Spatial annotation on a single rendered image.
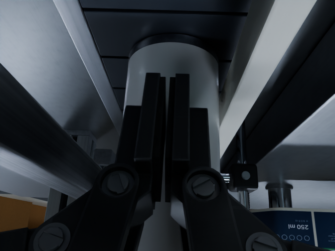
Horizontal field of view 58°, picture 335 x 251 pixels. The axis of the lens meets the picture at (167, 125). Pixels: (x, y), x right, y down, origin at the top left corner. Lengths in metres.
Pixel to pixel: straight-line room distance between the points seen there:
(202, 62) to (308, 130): 0.16
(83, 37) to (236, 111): 0.09
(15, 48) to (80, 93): 0.09
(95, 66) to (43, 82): 0.15
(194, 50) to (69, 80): 0.19
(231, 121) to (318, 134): 0.15
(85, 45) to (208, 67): 0.07
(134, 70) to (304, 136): 0.20
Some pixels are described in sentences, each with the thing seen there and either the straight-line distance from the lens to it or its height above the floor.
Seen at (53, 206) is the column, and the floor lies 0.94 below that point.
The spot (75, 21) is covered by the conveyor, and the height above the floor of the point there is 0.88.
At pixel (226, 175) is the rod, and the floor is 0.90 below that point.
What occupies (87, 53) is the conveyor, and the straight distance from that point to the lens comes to 0.19.
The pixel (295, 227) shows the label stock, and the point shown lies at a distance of 0.56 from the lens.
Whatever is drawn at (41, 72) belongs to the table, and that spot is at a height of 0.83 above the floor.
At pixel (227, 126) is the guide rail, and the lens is 0.18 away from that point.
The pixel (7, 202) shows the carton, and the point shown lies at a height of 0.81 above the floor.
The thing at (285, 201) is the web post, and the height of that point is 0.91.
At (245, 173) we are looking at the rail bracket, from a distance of 0.36.
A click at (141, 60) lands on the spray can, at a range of 0.16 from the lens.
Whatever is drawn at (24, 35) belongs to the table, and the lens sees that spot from 0.28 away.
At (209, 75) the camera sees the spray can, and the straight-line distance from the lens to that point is 0.16.
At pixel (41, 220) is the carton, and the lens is 2.55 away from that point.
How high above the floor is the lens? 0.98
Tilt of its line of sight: 21 degrees down
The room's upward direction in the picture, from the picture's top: 177 degrees counter-clockwise
